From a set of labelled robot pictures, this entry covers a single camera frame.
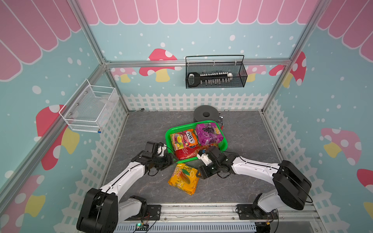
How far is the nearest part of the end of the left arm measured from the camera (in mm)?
630

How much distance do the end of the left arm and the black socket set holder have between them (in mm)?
430

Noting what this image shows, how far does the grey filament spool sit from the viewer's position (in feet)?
3.63

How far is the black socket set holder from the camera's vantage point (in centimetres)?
89
